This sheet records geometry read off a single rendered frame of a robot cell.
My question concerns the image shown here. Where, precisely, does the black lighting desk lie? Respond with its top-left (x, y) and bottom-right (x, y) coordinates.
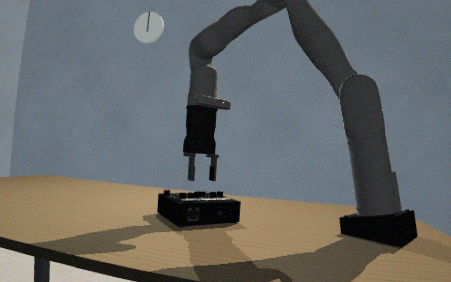
top-left (157, 190), bottom-right (241, 227)

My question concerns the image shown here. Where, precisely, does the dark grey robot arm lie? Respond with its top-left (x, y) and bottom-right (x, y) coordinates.
top-left (189, 0), bottom-right (402, 216)

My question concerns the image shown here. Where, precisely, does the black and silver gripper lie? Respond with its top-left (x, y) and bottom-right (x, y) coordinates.
top-left (183, 86), bottom-right (231, 181)

